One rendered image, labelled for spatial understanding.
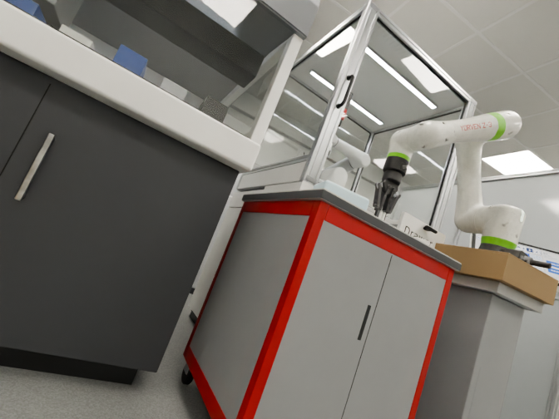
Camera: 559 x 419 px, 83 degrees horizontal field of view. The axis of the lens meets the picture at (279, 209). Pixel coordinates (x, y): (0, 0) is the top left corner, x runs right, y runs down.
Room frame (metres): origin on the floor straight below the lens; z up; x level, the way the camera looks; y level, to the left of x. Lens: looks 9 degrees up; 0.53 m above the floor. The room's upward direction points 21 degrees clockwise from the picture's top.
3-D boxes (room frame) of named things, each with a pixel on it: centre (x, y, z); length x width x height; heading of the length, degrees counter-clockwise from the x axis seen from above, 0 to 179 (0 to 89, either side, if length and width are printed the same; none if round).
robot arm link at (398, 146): (1.22, -0.39, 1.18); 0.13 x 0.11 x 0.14; 18
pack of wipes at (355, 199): (0.91, -0.15, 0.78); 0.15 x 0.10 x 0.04; 104
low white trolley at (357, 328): (1.18, -0.24, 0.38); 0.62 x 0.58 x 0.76; 116
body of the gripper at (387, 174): (1.23, -0.39, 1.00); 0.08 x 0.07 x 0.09; 114
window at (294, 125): (1.87, 0.13, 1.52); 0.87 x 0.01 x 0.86; 26
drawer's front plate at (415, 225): (1.34, -0.62, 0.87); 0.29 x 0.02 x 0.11; 116
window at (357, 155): (1.67, -0.51, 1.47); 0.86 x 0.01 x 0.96; 116
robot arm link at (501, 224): (1.30, -0.92, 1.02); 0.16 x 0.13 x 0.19; 20
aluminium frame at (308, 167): (2.08, -0.31, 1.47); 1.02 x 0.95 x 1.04; 116
